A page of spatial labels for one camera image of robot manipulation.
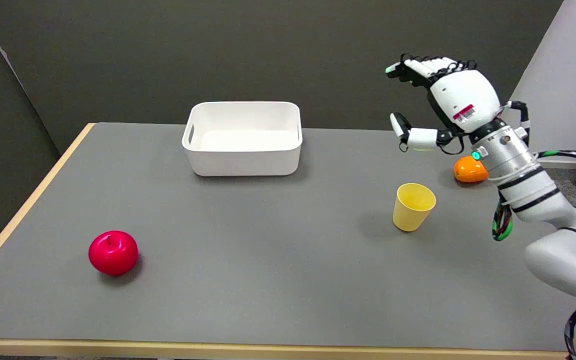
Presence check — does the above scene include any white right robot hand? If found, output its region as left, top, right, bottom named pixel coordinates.
left=385, top=53, right=503, bottom=154

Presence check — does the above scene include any yellow plastic cup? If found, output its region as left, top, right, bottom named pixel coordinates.
left=393, top=183, right=437, bottom=233

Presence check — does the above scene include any orange toy mango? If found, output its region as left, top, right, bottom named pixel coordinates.
left=453, top=155, right=489, bottom=184

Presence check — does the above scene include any white plastic storage bin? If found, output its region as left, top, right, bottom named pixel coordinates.
left=181, top=101, right=303, bottom=177

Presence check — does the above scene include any red toy apple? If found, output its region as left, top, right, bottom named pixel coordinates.
left=88, top=230, right=139, bottom=276

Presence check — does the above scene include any black cable with coloured tape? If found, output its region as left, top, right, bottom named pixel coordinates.
left=491, top=149, right=576, bottom=360

